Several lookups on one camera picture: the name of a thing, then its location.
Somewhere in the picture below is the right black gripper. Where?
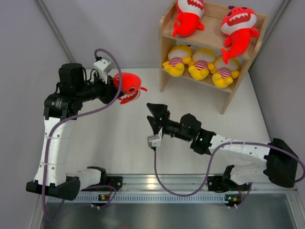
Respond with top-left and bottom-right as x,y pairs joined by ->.
147,103 -> 192,142

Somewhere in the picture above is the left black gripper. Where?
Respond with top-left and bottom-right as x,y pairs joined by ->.
75,71 -> 123,105

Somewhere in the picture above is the red shark plush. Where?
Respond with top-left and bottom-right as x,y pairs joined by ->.
221,6 -> 260,64
172,0 -> 204,37
118,72 -> 148,104

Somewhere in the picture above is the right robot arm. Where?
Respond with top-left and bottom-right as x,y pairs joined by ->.
146,103 -> 304,189

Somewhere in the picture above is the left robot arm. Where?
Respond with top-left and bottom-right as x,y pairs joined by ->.
26,59 -> 117,200

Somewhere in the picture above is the yellow frog plush on shelf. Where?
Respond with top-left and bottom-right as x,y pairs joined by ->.
211,56 -> 241,88

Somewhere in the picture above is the wooden two-tier shelf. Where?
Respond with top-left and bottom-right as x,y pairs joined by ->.
159,0 -> 268,114

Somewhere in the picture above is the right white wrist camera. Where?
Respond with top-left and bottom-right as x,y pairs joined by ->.
147,132 -> 162,148

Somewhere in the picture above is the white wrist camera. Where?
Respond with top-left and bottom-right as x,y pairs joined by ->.
93,59 -> 113,78
147,132 -> 162,148

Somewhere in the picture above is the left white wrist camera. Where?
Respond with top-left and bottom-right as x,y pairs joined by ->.
93,59 -> 113,78

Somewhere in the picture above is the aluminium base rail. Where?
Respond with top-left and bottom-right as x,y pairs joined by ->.
38,173 -> 298,192

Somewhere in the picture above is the left corner aluminium post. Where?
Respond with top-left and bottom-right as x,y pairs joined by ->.
33,0 -> 76,63

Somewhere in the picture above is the corner aluminium post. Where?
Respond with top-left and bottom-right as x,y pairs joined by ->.
33,0 -> 76,63
262,0 -> 292,46

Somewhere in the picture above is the slotted cable duct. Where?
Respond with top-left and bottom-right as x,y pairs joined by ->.
47,192 -> 244,204

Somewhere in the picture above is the right corner aluminium post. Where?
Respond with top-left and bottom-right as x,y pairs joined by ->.
262,0 -> 292,46

